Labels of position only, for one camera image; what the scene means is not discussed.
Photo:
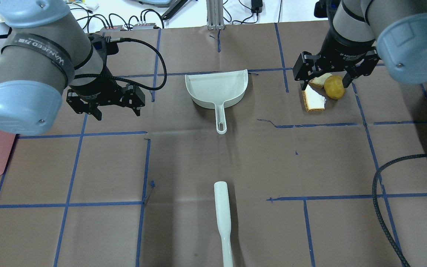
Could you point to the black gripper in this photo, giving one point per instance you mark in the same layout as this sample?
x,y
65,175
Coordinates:
x,y
95,90
343,51

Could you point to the white plastic dustpan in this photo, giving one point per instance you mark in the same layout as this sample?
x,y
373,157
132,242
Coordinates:
x,y
218,91

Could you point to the white hand brush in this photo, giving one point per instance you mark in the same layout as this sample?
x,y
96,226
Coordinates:
x,y
224,221

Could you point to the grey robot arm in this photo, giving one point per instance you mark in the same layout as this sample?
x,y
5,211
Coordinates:
x,y
46,53
361,33

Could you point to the yellow potato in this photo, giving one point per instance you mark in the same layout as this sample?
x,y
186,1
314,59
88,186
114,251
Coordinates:
x,y
334,87

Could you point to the small bread piece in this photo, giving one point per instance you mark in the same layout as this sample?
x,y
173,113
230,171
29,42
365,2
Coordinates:
x,y
319,82

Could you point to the white bread slice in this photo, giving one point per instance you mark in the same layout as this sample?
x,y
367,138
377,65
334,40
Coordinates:
x,y
313,101

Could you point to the black power adapter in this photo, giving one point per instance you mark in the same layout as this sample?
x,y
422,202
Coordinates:
x,y
256,6

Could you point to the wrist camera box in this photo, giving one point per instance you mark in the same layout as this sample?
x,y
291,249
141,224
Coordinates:
x,y
104,45

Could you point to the aluminium frame post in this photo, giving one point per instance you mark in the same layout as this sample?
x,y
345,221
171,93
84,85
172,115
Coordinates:
x,y
215,14

